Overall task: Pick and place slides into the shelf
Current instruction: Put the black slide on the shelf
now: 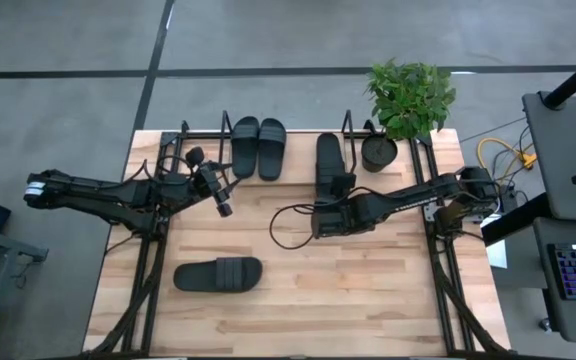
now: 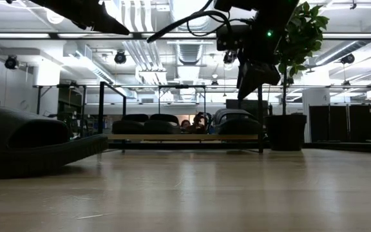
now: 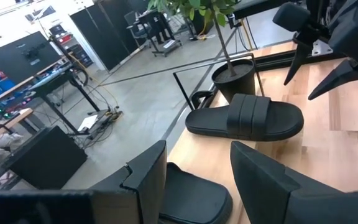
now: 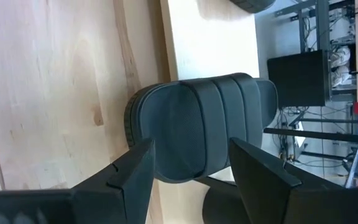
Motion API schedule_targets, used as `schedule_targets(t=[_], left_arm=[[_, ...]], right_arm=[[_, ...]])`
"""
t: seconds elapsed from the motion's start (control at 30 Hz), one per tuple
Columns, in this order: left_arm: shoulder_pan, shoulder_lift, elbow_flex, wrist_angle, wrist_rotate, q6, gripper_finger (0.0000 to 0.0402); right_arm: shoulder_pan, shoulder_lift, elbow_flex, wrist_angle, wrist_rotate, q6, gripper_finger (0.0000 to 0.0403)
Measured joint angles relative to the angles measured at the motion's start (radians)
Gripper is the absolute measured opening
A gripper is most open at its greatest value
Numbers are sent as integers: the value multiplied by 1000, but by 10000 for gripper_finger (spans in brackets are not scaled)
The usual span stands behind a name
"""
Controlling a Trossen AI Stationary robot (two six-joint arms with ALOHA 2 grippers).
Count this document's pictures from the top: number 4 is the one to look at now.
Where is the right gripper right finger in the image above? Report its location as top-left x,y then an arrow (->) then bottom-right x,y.
228,137 -> 358,224

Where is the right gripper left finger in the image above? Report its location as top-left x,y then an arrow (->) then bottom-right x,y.
0,138 -> 155,224

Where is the black rubber slide sandal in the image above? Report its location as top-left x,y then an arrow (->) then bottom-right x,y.
228,0 -> 277,14
124,72 -> 278,184

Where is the black horizontal bar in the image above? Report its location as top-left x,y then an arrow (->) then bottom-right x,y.
263,127 -> 358,144

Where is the black square panel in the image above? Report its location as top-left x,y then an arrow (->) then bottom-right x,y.
266,49 -> 331,108

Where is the grey metal rack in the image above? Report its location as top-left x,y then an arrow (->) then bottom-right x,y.
274,0 -> 358,103

